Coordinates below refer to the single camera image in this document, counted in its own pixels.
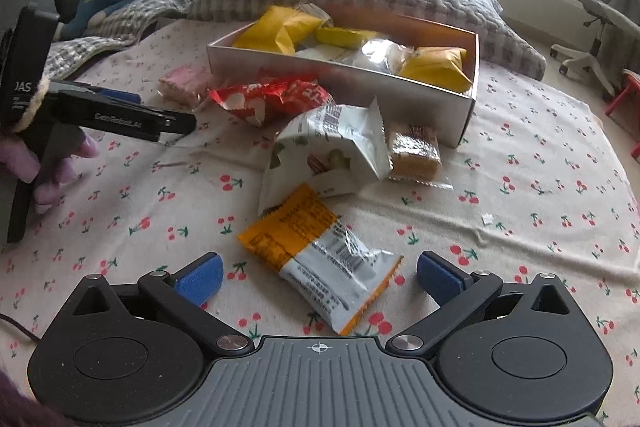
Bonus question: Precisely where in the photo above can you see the small yellow snack packet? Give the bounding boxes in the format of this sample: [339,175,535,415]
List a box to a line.
[315,27,381,48]

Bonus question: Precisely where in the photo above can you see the orange snack packet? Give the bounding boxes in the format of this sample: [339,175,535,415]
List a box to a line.
[237,183,405,337]

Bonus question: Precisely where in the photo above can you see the white nut snack packet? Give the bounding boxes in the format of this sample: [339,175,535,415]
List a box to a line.
[257,97,392,215]

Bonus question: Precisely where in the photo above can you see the grey checked cushion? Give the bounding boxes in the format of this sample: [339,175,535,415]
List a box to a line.
[42,0,548,80]

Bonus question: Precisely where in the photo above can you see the white striped snack packet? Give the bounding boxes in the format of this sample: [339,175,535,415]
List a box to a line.
[292,3,333,28]

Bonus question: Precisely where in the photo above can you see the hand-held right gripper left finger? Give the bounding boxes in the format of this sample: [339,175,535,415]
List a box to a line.
[74,252,256,359]

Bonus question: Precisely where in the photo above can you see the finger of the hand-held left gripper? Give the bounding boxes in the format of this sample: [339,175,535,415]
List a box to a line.
[47,79,142,108]
[47,91,198,142]

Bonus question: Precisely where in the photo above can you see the cherry print bedsheet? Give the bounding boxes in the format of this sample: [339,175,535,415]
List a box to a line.
[0,19,640,408]

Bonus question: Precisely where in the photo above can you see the red stool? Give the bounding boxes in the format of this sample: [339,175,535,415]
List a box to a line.
[605,69,640,128]

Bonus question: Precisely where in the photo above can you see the red snack packet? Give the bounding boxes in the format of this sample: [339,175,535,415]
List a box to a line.
[270,77,333,112]
[207,82,281,128]

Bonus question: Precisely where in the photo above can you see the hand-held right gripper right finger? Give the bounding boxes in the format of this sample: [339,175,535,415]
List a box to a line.
[388,251,567,359]

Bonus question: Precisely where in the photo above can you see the white cardboard box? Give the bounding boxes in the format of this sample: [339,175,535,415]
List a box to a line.
[206,13,481,148]

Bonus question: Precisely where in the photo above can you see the clear packet of crackers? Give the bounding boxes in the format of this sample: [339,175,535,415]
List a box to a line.
[387,122,453,190]

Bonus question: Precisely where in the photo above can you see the pink wafer packet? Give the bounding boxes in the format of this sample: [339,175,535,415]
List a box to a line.
[159,64,213,104]

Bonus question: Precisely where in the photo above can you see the silver snack packet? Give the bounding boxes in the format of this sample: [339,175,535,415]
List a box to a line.
[352,38,416,75]

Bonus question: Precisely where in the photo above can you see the black cable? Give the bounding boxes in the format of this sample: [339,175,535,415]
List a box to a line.
[0,314,42,342]

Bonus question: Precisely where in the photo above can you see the person's left hand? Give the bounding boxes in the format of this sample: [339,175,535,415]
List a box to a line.
[0,129,99,215]

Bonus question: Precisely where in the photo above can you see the white and pale yellow packet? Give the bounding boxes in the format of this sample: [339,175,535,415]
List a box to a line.
[295,46,361,64]

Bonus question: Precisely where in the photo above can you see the large yellow snack packet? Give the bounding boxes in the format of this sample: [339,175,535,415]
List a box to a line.
[232,5,323,55]

